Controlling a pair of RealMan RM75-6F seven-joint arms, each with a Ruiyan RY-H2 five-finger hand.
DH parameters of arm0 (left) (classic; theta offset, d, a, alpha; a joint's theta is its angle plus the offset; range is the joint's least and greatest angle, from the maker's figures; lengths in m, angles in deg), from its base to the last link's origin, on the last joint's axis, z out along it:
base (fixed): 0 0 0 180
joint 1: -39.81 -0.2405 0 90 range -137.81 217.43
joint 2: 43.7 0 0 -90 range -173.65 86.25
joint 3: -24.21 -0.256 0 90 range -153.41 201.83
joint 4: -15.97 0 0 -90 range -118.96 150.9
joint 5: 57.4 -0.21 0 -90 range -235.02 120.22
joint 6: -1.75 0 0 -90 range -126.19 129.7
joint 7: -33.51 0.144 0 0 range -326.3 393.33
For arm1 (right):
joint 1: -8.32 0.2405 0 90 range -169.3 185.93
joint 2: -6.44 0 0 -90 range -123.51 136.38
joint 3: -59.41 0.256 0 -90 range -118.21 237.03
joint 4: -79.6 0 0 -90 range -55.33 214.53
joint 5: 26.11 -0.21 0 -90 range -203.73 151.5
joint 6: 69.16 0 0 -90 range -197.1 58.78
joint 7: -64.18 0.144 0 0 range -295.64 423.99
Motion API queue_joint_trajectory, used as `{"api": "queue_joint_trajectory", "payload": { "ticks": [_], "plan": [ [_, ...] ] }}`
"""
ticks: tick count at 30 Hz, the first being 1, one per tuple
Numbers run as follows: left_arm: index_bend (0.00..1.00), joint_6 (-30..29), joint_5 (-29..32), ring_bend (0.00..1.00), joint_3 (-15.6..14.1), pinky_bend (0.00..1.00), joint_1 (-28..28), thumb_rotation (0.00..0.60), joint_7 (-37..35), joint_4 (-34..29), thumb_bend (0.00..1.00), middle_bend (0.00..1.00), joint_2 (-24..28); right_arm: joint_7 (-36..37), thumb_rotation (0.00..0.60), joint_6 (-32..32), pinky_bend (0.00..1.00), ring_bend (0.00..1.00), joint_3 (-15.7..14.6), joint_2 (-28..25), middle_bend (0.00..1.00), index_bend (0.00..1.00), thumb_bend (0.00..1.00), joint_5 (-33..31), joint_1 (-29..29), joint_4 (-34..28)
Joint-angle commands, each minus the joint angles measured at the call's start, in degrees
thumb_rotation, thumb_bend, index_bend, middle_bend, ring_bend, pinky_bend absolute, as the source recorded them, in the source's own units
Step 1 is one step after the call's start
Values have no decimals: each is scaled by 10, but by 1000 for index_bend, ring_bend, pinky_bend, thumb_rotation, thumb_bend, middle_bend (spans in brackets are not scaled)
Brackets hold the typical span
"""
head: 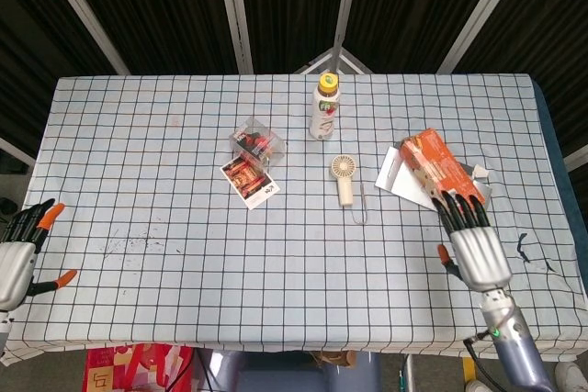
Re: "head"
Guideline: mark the grey blue chair seat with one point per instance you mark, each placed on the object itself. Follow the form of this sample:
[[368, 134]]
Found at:
[[285, 378]]

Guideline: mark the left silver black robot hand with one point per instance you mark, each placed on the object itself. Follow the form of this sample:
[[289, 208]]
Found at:
[[14, 268]]

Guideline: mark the white sneaker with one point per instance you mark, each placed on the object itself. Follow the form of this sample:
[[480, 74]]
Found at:
[[572, 378], [478, 386]]

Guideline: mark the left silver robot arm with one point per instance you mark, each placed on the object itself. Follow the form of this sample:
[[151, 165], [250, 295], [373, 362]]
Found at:
[[3, 328]]

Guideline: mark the red printed picture card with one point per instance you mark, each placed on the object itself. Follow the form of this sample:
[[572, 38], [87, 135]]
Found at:
[[248, 183]]

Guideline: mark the yellow table leg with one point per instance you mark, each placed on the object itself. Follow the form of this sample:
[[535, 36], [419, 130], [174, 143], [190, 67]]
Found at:
[[468, 371]]

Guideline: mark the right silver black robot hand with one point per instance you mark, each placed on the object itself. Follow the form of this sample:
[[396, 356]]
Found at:
[[480, 259]]

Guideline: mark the orange cardboard snack box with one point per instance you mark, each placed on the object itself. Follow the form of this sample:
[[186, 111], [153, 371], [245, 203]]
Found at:
[[443, 167]]

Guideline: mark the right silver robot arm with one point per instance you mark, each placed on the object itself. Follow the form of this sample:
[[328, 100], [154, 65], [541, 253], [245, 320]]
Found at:
[[519, 355]]

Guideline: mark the red patterned shopping bag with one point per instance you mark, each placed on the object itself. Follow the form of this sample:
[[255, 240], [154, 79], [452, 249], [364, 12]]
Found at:
[[133, 369]]

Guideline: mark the light blue checked tablecloth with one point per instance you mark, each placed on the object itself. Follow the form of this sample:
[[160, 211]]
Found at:
[[229, 272]]

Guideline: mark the white triangular frame base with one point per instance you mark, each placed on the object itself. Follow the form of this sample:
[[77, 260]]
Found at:
[[321, 61]]

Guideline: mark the cream handheld fan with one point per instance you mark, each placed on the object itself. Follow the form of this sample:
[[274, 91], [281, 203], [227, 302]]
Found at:
[[345, 190]]

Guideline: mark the brown paper bag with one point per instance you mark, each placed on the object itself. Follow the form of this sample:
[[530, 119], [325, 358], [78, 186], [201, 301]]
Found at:
[[333, 359]]

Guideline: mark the clear box with red toy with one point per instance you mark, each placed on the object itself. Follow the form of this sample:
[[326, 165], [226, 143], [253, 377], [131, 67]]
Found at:
[[255, 142]]

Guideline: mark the white bottle with yellow cap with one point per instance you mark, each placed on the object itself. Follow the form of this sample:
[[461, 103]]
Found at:
[[324, 112]]

